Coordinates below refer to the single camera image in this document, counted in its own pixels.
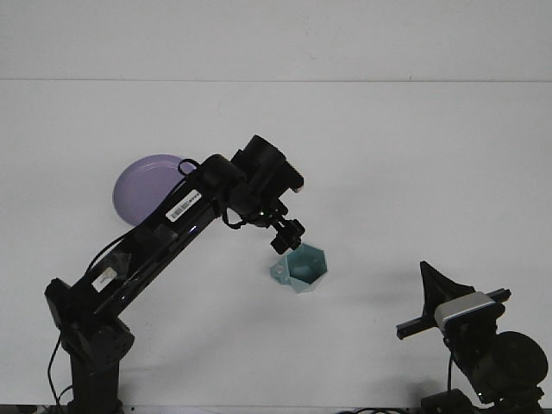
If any pale blue faceted cup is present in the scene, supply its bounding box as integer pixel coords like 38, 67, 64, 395
269, 242, 329, 296

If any pale purple round plate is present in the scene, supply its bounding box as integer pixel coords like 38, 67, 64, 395
112, 154, 191, 228

